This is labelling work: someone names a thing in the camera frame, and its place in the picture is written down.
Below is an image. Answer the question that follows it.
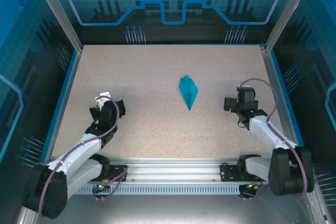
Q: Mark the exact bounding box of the blue paper sheet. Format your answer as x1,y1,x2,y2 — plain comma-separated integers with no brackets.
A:
179,76,200,112

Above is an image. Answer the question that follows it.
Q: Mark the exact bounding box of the metal sheet panel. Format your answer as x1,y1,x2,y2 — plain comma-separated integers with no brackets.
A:
15,176,336,224

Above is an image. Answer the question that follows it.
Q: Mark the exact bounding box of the blue table side trim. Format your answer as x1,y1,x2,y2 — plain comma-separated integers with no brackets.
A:
39,49,81,163

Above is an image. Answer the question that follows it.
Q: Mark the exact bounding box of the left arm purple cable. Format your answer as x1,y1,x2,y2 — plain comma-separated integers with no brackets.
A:
38,97,129,219

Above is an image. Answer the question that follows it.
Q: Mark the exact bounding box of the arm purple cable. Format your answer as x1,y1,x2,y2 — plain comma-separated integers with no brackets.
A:
238,78,308,201
38,97,129,219

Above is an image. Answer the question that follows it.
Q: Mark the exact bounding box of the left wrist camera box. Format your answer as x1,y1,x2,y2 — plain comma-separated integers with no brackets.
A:
94,91,112,104

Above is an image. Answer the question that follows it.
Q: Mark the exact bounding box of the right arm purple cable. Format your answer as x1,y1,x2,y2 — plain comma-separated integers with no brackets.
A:
238,78,308,201

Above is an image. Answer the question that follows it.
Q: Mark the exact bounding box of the aluminium side rail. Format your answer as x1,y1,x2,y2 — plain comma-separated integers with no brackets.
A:
259,45,300,156

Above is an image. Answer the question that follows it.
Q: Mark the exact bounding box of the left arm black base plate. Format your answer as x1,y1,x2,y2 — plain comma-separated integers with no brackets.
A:
80,165,129,183

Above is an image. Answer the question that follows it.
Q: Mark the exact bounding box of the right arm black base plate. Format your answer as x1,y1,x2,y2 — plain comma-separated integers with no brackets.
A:
219,163,268,183

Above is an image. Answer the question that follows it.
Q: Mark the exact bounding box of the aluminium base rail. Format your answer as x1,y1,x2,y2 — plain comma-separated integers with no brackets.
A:
48,157,271,183

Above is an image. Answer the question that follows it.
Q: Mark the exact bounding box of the slotted grey cable duct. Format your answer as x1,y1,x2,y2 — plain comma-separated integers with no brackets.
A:
78,185,244,195

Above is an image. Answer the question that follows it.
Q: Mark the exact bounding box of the aluminium frame post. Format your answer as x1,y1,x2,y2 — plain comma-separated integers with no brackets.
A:
28,0,83,53
264,0,317,53

